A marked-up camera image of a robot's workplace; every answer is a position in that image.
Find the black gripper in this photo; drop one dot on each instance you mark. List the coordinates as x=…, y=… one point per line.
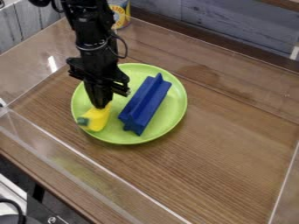
x=95, y=67

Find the yellow toy banana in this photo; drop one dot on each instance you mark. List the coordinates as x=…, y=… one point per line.
x=94, y=120

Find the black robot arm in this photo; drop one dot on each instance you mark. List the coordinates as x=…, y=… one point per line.
x=90, y=18

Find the green round plate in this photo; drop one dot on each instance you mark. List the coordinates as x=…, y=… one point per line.
x=166, y=117

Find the blue star-shaped block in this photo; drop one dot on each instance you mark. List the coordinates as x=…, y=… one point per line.
x=141, y=108

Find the yellow printed can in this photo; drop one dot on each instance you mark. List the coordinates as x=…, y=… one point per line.
x=122, y=9

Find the clear acrylic enclosure wall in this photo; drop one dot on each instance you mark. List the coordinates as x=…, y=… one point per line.
x=220, y=170

